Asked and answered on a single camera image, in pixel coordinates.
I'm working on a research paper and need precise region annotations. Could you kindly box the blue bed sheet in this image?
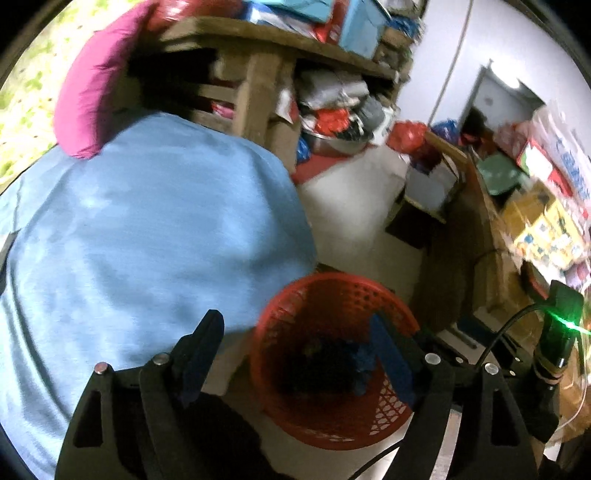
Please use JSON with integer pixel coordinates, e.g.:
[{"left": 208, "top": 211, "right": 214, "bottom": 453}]
[{"left": 0, "top": 113, "right": 319, "bottom": 480}]

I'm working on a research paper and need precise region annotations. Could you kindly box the green floral quilt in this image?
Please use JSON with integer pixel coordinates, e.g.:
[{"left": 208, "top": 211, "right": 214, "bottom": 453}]
[{"left": 0, "top": 0, "right": 98, "bottom": 185}]

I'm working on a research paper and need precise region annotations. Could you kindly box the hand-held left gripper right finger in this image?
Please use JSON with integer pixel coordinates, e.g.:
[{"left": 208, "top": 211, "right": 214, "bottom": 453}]
[{"left": 369, "top": 314, "right": 539, "bottom": 480}]

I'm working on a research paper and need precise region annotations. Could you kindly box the yellow printed carton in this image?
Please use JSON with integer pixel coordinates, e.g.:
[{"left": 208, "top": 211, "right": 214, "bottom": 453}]
[{"left": 502, "top": 191, "right": 589, "bottom": 274}]

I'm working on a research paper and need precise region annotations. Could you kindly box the pile of bags under table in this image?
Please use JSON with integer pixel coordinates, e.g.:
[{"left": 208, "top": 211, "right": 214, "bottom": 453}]
[{"left": 295, "top": 69, "right": 399, "bottom": 139}]

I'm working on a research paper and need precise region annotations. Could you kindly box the black cable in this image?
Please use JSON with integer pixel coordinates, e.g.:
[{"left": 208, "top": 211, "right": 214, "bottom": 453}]
[{"left": 480, "top": 302, "right": 552, "bottom": 365}]

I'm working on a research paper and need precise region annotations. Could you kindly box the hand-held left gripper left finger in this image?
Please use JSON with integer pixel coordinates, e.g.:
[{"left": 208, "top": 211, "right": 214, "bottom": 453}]
[{"left": 54, "top": 309, "right": 225, "bottom": 480}]

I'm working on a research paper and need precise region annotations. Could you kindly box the flat light blue box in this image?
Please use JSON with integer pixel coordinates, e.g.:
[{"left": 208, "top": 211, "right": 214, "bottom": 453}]
[{"left": 245, "top": 0, "right": 334, "bottom": 25}]

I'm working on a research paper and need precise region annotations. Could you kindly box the magenta pillow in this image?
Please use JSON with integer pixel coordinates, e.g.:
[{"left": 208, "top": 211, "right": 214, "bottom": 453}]
[{"left": 53, "top": 0, "right": 160, "bottom": 160}]

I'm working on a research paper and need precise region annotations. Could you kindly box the blue plastic bag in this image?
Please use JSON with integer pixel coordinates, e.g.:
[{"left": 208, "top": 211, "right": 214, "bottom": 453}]
[{"left": 429, "top": 120, "right": 461, "bottom": 140}]

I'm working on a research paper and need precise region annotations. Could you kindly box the white wall pipe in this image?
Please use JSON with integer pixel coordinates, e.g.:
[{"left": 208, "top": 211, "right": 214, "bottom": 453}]
[{"left": 431, "top": 0, "right": 477, "bottom": 126}]

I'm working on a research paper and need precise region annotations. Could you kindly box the doorway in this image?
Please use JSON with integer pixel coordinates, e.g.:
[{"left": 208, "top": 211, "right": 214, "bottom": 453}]
[{"left": 462, "top": 66, "right": 560, "bottom": 140}]

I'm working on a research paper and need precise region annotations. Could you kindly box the wooden cabinet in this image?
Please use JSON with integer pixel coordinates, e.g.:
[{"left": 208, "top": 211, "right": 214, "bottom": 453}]
[{"left": 385, "top": 134, "right": 522, "bottom": 333}]

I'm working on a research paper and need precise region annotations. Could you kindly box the red plastic mesh basket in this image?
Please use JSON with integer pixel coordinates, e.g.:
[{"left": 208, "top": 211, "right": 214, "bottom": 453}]
[{"left": 249, "top": 272, "right": 421, "bottom": 450}]

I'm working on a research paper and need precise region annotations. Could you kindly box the green plate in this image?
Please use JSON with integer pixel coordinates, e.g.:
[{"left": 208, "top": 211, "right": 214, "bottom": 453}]
[{"left": 477, "top": 154, "right": 528, "bottom": 195}]

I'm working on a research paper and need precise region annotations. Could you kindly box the wooden table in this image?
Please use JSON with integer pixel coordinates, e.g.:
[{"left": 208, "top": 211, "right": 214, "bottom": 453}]
[{"left": 129, "top": 16, "right": 416, "bottom": 172}]

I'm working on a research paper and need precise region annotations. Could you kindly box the red plastic bag on table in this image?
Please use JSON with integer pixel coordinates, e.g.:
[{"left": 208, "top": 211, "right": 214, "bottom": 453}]
[{"left": 148, "top": 0, "right": 245, "bottom": 25}]

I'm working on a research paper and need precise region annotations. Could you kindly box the red and white box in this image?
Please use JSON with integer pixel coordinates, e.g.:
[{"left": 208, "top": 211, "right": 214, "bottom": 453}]
[{"left": 516, "top": 138, "right": 574, "bottom": 195}]

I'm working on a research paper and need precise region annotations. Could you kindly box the white ceiling light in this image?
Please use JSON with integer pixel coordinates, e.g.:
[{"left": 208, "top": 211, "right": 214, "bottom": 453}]
[{"left": 489, "top": 61, "right": 523, "bottom": 89}]

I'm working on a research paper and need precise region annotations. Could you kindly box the metal basin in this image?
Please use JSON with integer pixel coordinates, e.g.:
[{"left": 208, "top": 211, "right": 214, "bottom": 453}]
[{"left": 300, "top": 129, "right": 375, "bottom": 156}]

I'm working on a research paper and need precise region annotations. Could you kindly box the tall light blue box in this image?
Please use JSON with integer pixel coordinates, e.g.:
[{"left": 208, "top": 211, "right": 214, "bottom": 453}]
[{"left": 339, "top": 0, "right": 389, "bottom": 59}]

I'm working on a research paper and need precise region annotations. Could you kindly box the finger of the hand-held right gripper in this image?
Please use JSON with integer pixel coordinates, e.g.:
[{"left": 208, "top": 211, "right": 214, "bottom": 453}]
[{"left": 416, "top": 325, "right": 481, "bottom": 371}]

